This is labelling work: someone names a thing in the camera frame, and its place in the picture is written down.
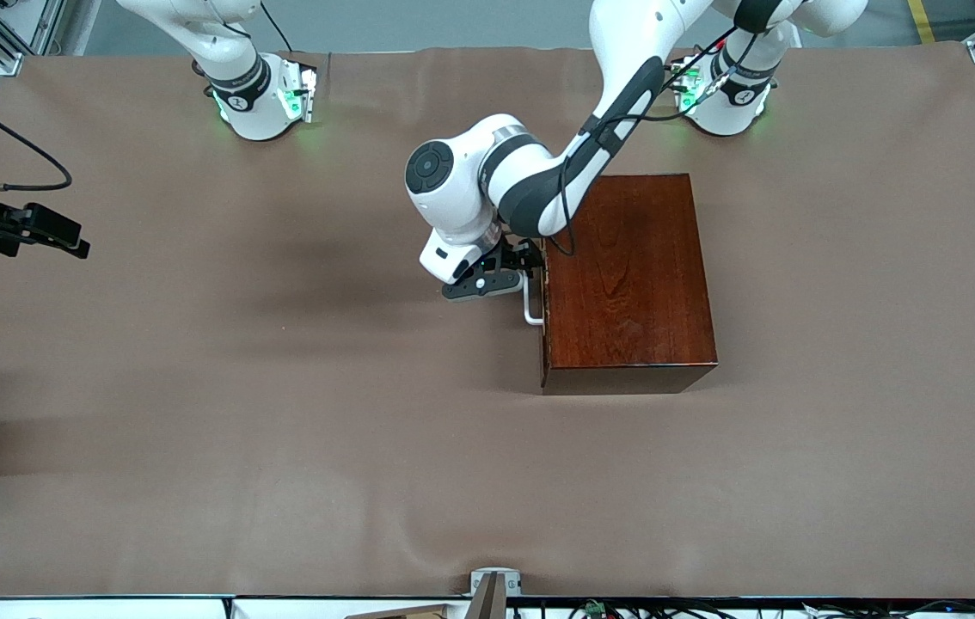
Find light wood drawer white handle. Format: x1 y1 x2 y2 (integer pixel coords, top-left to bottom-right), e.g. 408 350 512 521
523 241 551 345

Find dark red-brown wooden cabinet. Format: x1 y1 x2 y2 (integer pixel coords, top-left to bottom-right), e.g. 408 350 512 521
539 174 719 396

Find white base box green light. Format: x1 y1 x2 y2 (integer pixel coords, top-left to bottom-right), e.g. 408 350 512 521
279 58 319 124
668 56 705 114

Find brown wooden board piece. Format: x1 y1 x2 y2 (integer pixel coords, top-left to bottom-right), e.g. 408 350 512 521
346 604 454 619

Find yellow floor tape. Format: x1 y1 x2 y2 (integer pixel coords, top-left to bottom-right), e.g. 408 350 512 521
907 0 938 44

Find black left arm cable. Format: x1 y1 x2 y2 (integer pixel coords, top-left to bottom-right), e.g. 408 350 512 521
558 26 768 257

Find thin black base cable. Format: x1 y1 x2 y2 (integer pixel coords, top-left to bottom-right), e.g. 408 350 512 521
260 0 293 54

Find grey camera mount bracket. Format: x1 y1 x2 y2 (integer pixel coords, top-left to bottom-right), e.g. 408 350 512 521
470 567 523 619

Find tangled black cables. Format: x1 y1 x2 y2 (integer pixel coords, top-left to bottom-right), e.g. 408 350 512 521
509 599 975 619

